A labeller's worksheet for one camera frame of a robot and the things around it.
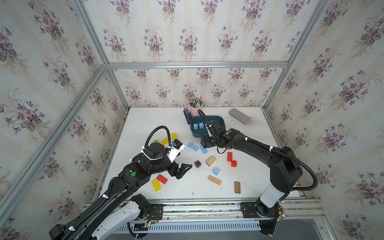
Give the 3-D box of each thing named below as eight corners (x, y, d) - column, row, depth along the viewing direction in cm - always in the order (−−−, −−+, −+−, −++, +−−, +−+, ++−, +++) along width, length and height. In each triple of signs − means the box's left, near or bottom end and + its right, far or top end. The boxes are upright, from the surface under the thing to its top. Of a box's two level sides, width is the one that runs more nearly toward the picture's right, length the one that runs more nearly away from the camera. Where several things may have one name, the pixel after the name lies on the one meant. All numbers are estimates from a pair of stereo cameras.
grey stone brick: (227, 114, 119) (227, 111, 117) (232, 109, 122) (232, 107, 120) (246, 125, 111) (247, 123, 109) (250, 120, 115) (251, 118, 113)
